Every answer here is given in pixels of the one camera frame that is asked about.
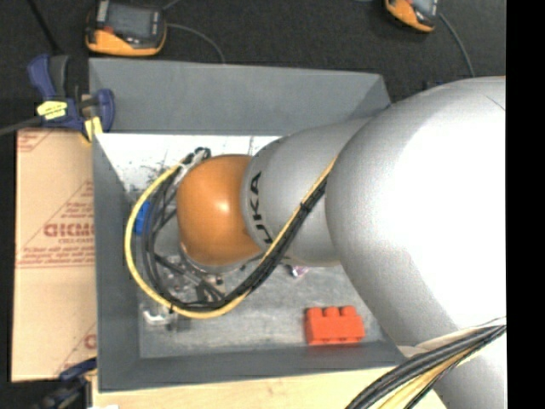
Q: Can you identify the blue block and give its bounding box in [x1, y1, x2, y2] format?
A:
[133, 200, 152, 235]

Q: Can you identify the brown cardboard board, red print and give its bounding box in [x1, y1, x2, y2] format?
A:
[9, 127, 99, 383]

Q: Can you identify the orange toy brick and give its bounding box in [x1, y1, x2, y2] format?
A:
[303, 305, 367, 347]

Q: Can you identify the grey metal bin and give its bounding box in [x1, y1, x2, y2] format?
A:
[88, 57, 406, 392]

